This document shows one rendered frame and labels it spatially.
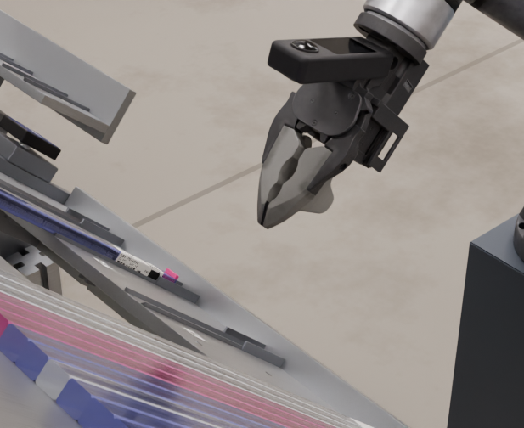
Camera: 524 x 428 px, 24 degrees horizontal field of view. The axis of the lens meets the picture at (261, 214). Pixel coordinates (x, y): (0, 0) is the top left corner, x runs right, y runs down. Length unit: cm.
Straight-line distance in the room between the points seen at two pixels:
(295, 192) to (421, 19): 19
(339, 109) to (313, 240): 127
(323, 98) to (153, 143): 156
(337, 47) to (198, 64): 187
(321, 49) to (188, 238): 133
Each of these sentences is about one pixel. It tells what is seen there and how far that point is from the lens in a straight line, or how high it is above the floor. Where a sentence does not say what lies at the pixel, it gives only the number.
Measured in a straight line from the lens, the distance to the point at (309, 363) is 101.
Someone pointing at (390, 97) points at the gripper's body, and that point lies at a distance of 115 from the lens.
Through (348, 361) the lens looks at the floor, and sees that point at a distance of 210.
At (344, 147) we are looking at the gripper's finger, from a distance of 109.
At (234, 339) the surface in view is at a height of 75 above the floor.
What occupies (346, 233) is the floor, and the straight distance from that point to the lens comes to 238.
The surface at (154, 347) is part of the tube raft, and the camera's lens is 65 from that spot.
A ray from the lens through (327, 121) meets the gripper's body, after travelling 110.
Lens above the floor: 142
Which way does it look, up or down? 36 degrees down
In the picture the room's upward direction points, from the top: straight up
